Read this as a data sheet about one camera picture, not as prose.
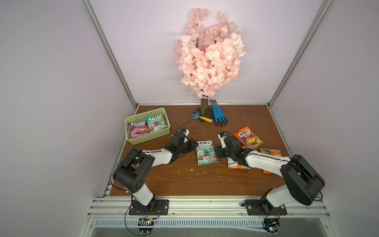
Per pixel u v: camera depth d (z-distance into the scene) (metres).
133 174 0.46
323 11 0.71
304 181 0.43
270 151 0.91
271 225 0.69
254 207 0.73
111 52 0.88
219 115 1.10
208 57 0.66
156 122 1.03
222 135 0.81
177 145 0.73
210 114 1.14
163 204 0.74
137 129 0.99
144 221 0.72
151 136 0.98
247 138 0.98
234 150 0.68
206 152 0.89
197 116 1.11
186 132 0.87
